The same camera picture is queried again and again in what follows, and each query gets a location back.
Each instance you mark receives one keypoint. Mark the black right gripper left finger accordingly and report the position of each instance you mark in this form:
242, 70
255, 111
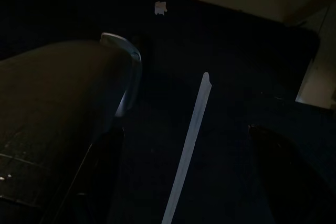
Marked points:
107, 171

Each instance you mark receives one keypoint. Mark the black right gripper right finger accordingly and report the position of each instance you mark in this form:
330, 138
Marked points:
294, 182

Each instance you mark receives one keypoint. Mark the long white tape strip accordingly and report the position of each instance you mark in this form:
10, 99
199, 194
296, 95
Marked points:
189, 150

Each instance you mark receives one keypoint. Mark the grey robot right leg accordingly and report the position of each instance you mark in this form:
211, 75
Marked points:
52, 98

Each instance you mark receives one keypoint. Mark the white tape scrap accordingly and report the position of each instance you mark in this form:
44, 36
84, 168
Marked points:
160, 7

